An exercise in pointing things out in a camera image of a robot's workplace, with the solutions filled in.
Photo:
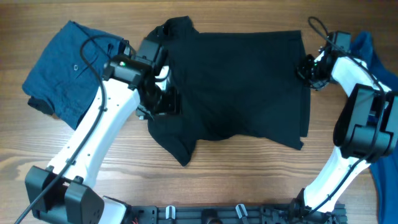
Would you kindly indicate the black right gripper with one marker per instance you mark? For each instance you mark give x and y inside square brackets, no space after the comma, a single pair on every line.
[301,73]

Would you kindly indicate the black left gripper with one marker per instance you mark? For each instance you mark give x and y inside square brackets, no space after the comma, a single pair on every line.
[173,104]

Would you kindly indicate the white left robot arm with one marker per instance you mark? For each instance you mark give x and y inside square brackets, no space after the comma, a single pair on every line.
[135,82]

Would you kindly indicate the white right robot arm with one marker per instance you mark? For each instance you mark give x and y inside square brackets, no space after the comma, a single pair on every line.
[365,131]

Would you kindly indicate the folded navy blue shirt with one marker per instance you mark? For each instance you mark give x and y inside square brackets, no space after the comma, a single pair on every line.
[61,83]

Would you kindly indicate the black t-shirt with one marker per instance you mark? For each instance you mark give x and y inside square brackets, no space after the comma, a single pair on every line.
[231,84]

